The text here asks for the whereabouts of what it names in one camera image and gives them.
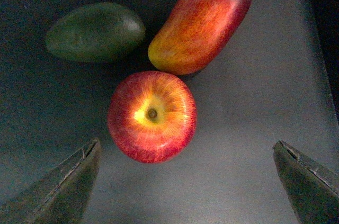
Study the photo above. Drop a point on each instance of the red yellow mango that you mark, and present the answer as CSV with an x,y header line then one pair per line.
x,y
195,32

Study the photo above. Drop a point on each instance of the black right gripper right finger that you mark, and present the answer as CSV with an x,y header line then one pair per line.
x,y
312,189

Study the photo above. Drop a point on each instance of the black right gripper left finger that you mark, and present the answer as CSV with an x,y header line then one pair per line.
x,y
62,195

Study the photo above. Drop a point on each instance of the red apple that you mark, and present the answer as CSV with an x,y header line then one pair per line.
x,y
152,116

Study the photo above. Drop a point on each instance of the green avocado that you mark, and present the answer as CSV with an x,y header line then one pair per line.
x,y
100,32

